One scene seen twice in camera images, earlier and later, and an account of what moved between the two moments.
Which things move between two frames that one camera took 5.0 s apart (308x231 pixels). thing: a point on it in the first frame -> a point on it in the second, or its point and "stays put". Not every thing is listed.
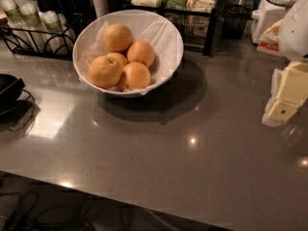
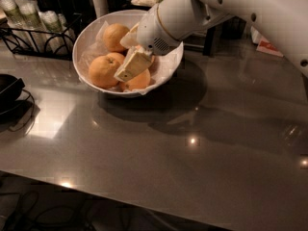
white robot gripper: x=295 y=33 -> x=152 y=32
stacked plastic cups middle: x=32 y=24 stays put
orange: x=106 y=70 stays put
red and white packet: x=271 y=46 stays put
